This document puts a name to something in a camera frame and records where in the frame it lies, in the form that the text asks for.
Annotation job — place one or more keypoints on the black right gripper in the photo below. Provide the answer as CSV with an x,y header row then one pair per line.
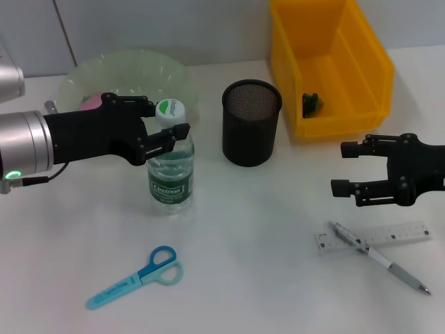
x,y
413,170

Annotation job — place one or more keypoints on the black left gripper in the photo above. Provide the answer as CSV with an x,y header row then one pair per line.
x,y
90,135

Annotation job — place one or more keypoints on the clear green-label water bottle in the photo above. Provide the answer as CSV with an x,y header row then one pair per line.
x,y
170,188

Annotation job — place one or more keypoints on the pink toy peach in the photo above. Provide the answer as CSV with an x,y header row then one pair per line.
x,y
91,102

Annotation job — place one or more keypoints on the translucent green fruit plate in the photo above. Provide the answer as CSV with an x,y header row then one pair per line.
x,y
139,73

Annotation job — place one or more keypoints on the clear plastic ruler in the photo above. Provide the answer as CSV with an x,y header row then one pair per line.
x,y
400,236

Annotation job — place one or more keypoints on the black mesh pen holder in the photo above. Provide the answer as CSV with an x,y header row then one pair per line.
x,y
250,139

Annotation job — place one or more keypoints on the white and grey pen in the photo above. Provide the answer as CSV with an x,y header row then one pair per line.
x,y
379,259

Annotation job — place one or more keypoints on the blue scissors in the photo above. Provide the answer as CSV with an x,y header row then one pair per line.
x,y
118,290

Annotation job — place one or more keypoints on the yellow plastic bin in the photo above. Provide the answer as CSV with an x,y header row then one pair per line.
x,y
347,69

